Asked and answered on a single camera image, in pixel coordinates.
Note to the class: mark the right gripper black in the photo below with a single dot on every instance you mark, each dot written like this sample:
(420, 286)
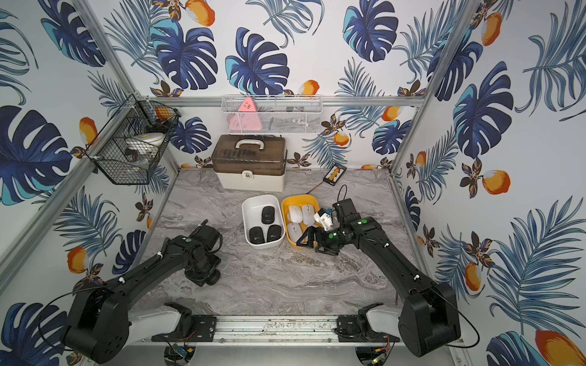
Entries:
(322, 245)

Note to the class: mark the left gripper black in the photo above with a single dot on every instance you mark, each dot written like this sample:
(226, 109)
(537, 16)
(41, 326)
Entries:
(201, 272)

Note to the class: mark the white mouse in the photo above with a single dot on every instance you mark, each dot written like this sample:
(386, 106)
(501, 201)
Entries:
(308, 213)
(294, 232)
(295, 214)

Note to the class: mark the yellow storage tray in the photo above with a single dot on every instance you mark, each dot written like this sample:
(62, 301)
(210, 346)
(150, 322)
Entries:
(298, 200)

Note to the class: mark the black mouse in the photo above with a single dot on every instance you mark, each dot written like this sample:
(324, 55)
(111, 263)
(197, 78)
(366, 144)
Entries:
(256, 236)
(213, 278)
(268, 215)
(274, 233)

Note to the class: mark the white storage tray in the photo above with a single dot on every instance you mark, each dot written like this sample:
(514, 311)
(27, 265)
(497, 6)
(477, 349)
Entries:
(251, 211)

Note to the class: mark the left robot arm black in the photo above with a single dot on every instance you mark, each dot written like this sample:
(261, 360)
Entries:
(98, 325)

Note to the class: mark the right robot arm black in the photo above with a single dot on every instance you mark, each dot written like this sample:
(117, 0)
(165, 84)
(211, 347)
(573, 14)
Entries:
(429, 318)

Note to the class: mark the brown lid storage case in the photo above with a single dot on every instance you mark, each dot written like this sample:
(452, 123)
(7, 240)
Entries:
(250, 163)

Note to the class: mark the small black phone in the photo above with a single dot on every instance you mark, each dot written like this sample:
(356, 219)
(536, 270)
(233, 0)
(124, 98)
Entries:
(334, 174)

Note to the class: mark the pink triangle card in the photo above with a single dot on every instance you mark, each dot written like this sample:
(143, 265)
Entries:
(245, 119)

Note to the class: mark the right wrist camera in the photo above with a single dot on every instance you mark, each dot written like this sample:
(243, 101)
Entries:
(324, 218)

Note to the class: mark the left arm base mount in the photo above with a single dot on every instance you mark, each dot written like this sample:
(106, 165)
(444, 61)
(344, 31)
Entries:
(190, 328)

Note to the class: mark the aluminium front rail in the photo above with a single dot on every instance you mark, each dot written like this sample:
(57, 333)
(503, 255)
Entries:
(254, 331)

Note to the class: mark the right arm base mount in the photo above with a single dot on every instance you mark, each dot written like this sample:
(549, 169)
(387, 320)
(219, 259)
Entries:
(375, 323)

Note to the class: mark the black wire basket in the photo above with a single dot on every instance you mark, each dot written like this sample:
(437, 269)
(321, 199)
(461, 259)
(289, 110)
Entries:
(130, 147)

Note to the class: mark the clear wall shelf basket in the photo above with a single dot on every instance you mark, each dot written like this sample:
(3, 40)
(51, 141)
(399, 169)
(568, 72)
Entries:
(281, 114)

